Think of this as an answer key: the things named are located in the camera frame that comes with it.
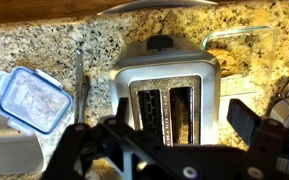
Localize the black toaster lever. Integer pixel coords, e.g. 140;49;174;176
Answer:
146;35;174;51

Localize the silver butter knife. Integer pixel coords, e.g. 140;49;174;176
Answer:
75;49;90;123

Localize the brown bread slice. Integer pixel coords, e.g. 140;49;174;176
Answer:
208;49;242;78
175;88;190;144

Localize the stainless steel two-slot toaster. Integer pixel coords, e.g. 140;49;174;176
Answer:
109;36;221;146

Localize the stainless steel sink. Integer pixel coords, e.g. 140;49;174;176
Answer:
0;64;47;177

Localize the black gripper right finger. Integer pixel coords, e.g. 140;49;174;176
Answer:
227;99;289;180

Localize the blue clear container lid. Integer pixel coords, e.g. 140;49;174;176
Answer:
0;66;73;136

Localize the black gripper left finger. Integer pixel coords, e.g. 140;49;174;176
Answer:
41;98;128;180

